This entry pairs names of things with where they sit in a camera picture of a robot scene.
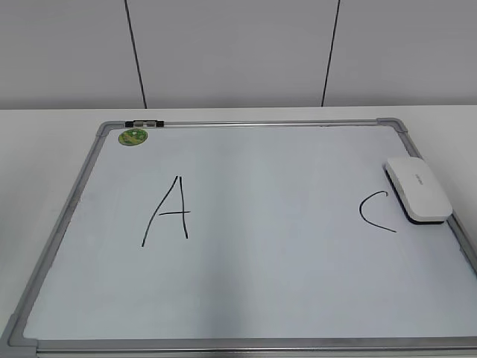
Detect white board eraser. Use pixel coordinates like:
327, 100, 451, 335
384, 157, 453, 224

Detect green round magnet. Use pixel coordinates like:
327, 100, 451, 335
119, 128, 148, 146

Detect black silver hanging clip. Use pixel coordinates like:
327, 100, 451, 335
124, 120, 165, 128

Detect white board with grey frame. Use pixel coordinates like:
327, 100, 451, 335
1, 118, 476, 357

